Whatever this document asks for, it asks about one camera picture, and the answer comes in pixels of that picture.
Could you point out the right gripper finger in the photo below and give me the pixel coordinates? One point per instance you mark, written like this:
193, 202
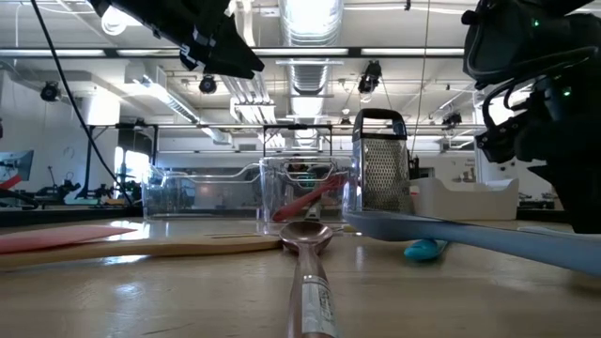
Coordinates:
582, 197

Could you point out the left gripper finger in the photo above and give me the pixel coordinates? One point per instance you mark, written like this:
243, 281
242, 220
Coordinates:
235, 54

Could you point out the tall clear plastic bin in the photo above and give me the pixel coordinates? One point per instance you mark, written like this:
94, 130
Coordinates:
274, 188

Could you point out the red slotted spoon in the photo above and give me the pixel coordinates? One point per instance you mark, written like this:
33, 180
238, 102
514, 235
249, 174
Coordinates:
305, 201

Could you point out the cyan silicone spatula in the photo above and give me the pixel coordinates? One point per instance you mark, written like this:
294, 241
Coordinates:
422, 250

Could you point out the grey-blue silicone spoon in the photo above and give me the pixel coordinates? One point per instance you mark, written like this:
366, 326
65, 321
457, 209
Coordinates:
399, 227

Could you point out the light wooden slotted spatula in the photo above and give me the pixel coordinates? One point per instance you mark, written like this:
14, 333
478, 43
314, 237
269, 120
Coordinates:
188, 245

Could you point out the pink silicone spatula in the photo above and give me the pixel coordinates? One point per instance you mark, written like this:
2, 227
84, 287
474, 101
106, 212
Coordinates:
56, 237

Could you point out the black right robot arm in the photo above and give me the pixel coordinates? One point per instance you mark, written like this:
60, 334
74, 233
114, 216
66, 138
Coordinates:
516, 42

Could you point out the small black robot arm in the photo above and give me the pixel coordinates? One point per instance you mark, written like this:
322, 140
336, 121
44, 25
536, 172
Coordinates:
58, 191

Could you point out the black ceiling spotlight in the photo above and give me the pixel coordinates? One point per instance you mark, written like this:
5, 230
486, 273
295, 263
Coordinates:
49, 90
207, 85
451, 118
369, 77

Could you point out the white pillar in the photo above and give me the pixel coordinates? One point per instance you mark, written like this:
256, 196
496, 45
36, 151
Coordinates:
497, 173

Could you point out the white plastic bin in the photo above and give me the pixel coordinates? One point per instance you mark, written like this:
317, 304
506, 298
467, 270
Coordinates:
469, 202

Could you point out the wide clear plastic bin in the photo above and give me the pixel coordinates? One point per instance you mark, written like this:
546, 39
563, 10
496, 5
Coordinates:
202, 192

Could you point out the steel box grater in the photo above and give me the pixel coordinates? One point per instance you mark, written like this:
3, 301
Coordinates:
385, 173

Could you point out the copper metal spoon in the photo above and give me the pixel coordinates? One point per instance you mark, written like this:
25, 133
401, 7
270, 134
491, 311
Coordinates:
305, 237

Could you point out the small monitor screen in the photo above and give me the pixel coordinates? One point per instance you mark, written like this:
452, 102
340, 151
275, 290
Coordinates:
16, 164

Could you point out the silver ventilation duct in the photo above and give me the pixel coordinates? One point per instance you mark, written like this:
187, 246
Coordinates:
310, 75

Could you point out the white rectangular air duct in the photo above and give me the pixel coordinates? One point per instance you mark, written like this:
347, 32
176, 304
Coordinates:
164, 101

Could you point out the black gantry frame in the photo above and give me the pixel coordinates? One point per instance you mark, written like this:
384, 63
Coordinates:
88, 159

